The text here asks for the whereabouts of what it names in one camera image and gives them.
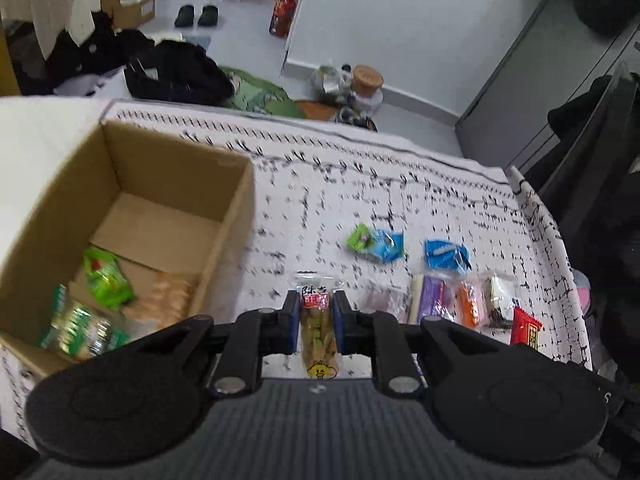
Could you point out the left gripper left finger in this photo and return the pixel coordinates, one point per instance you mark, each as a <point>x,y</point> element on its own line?
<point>242,345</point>

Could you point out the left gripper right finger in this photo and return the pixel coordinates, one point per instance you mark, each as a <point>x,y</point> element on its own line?
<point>388,344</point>

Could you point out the dark purple clear-wrapped snack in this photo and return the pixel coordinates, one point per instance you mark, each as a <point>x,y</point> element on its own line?
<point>388,299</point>

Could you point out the purple wafer snack packet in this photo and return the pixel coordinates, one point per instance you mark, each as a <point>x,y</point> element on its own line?
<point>431,295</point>

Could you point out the green bean snack packet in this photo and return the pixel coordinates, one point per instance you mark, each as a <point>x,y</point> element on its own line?
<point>317,335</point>

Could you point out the orange candy clear bag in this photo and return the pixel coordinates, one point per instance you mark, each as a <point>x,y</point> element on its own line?
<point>471,307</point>

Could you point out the red snack packet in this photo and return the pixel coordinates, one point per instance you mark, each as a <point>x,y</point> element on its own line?
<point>525,329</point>

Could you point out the light blue snack packet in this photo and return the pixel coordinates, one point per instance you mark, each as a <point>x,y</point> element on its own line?
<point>387,246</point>

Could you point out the green small snack packet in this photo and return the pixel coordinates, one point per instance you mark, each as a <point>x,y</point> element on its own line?
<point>360,239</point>

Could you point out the orange cracker packet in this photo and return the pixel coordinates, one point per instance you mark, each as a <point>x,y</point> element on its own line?
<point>168,301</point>

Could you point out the patterned white bed cloth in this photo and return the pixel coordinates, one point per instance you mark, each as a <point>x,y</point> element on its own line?
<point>312,188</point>

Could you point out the blue crumpled snack packet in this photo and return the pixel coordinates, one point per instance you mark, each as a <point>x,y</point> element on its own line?
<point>447,256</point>

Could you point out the brown cardboard box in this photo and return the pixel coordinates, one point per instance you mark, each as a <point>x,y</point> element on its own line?
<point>159,202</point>

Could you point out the bright green snack bag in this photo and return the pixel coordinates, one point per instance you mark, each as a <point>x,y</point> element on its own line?
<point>107,284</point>

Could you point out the green white snack pack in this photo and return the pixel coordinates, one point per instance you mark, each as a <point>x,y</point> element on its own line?
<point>79,331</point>

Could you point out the sneakers on orange mat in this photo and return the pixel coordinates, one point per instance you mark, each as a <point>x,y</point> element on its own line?
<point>348,116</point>

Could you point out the green dinosaur rug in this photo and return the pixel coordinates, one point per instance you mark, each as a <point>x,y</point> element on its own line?
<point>259,96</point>

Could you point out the clear plastic bag clutter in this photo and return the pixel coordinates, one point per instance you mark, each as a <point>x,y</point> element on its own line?
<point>332,85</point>

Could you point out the wooden lidded jar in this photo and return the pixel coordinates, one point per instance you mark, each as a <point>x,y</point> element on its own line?
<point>366,81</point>

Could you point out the black bag on floor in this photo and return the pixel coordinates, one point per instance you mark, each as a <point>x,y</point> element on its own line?
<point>176,71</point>

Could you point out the black slipper left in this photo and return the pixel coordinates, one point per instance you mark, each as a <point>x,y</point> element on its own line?
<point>185,17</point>

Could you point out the open cardboard box floor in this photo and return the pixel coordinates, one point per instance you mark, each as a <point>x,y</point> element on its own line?
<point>130,14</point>

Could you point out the wooden table with cloth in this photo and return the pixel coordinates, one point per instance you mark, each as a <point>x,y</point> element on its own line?
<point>60,26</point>

